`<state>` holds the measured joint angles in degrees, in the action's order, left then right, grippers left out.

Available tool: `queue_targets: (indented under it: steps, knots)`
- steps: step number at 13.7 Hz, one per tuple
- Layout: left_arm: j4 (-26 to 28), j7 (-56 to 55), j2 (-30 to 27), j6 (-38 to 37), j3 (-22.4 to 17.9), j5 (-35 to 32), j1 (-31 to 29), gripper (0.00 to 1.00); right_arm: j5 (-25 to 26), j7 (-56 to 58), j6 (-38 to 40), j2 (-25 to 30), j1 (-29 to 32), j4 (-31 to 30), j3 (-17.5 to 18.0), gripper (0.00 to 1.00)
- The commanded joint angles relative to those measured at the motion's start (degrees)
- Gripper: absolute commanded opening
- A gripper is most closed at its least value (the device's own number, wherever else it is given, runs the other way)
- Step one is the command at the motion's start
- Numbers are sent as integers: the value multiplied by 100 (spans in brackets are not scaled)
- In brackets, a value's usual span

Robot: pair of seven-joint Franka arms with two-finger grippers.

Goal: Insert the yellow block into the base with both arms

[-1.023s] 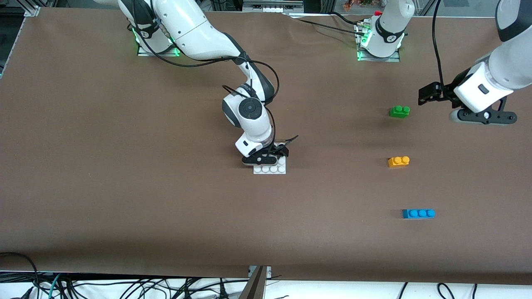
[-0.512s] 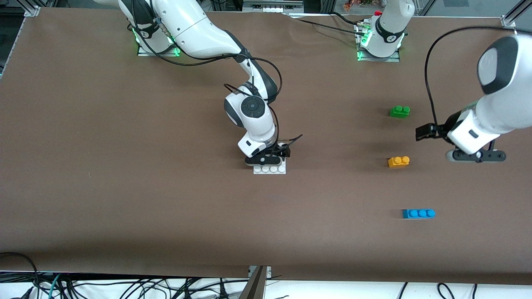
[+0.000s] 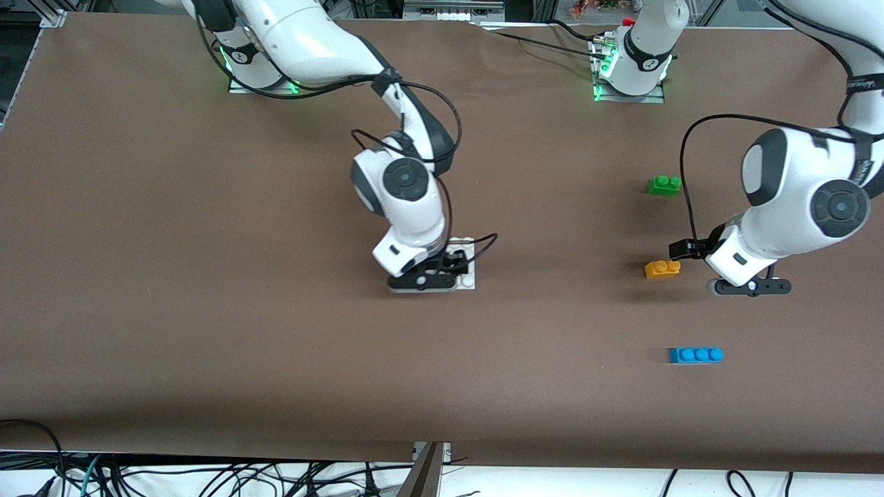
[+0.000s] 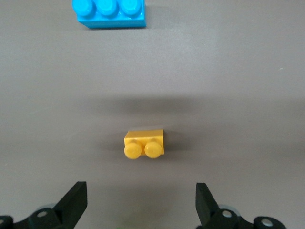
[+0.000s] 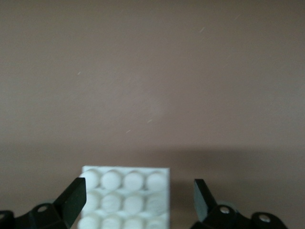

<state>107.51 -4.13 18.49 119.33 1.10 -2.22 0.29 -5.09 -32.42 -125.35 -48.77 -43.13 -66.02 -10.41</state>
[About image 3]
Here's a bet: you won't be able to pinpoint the white studded base plate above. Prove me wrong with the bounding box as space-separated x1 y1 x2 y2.
407 237 478 293

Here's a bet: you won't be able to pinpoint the blue three-stud block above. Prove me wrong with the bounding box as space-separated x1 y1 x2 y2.
668 347 724 364

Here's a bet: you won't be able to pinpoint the brown table cover sheet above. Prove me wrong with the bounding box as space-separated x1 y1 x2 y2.
0 12 884 477

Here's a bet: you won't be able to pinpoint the grey background device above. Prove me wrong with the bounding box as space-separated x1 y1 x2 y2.
404 0 506 22

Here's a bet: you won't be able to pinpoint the orange background clutter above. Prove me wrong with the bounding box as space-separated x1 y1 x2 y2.
570 0 624 19

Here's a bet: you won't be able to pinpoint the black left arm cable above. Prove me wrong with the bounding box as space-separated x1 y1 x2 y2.
680 0 861 241

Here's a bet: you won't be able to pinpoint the grey table support post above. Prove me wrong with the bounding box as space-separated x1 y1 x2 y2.
397 442 452 497

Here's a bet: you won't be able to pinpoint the long thin black cable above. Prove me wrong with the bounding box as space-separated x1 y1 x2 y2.
482 28 610 61

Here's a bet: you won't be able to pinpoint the short thick black cable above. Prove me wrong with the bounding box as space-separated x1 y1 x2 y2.
548 19 600 41

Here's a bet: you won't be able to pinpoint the tangled black floor cables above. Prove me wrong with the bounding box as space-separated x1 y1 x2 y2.
97 461 415 497

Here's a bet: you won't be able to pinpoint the teal cable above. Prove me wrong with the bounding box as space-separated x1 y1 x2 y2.
69 454 102 497

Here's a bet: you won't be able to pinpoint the thick black looped cable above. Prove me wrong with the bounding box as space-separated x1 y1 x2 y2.
0 418 68 497

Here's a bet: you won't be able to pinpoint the aluminium frame profile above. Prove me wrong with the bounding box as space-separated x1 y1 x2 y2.
26 0 94 28

